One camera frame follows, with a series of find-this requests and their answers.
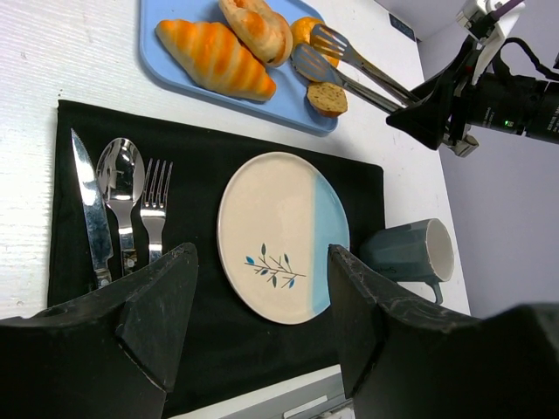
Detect blue plastic tray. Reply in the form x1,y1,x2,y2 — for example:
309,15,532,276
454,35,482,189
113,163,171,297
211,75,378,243
139,1,337,135

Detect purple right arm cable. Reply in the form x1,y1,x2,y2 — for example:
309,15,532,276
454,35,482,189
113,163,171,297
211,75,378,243
493,0,528,18

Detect steel fork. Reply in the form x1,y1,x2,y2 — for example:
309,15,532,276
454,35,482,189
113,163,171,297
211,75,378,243
140,158,173,264

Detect steel serving tongs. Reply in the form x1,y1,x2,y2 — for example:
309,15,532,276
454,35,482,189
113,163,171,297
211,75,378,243
291,23,423,115

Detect orange bagel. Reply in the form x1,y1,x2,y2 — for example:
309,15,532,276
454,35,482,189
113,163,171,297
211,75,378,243
290,17,324,52

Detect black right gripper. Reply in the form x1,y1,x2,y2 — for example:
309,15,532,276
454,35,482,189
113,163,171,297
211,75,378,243
386,37,546,157

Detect steel spoon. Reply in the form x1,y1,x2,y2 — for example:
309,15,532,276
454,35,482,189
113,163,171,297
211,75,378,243
96,137,145,276

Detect black cloth placemat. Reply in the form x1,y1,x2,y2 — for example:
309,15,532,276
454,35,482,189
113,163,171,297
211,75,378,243
46,100,386,419

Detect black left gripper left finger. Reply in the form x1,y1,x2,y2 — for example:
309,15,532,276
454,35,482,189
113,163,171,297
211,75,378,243
1,243,198,418

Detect steel table knife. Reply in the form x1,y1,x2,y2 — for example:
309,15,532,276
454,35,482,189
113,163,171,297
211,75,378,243
70,128,114,288

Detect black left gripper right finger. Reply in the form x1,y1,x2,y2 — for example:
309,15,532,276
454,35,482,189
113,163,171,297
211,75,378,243
328,245,558,418

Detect round golden bread roll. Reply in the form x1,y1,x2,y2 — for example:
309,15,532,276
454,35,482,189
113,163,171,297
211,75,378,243
218,0,293,67

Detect brown bread slice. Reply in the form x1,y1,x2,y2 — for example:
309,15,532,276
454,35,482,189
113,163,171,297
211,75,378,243
307,82,348,118

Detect teal ceramic mug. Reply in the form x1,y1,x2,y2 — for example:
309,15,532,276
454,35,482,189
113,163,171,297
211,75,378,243
359,218,454,305

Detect striped orange croissant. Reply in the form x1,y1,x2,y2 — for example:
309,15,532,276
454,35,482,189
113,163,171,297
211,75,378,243
155,19,276,102

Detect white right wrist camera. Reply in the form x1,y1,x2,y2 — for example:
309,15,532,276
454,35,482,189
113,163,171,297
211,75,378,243
456,0,525,86

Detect aluminium frame rail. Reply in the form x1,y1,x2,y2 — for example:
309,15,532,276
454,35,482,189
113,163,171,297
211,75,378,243
181,365,355,418

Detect cream and blue plate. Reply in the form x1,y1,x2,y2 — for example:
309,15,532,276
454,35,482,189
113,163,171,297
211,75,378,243
217,152,350,325

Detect dark right corner label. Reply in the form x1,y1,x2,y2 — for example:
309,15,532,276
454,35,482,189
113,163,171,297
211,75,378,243
389,13,416,42

